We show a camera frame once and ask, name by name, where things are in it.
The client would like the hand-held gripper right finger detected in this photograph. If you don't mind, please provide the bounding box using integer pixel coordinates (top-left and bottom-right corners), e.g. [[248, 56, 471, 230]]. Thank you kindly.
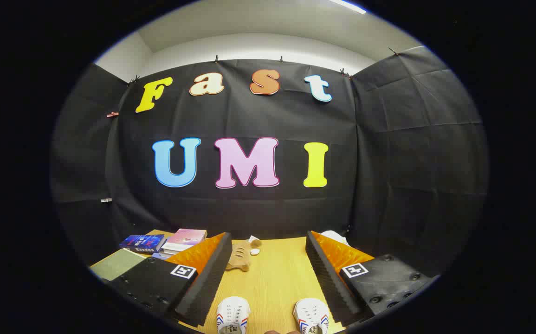
[[305, 231, 435, 328]]

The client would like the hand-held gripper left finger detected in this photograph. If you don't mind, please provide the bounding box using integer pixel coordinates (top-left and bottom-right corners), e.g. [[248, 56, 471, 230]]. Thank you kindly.
[[110, 232, 233, 328]]

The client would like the white striped canvas shoe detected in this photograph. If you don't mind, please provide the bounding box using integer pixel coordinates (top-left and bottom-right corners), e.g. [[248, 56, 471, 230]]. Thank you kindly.
[[216, 297, 251, 334], [293, 298, 329, 334]]

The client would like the brown plush toy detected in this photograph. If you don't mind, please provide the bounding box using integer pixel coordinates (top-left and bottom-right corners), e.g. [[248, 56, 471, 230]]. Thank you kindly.
[[225, 236, 263, 272]]

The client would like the white plush toy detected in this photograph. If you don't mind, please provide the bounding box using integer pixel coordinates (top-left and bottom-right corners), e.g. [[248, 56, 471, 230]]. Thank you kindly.
[[320, 230, 349, 246]]

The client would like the dark blue book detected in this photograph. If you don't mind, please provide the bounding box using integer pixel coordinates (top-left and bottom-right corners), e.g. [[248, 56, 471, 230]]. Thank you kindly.
[[119, 234, 166, 254]]

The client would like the ceiling light strip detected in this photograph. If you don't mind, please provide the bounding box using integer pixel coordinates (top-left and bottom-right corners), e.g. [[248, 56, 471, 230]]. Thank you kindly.
[[328, 0, 367, 14]]

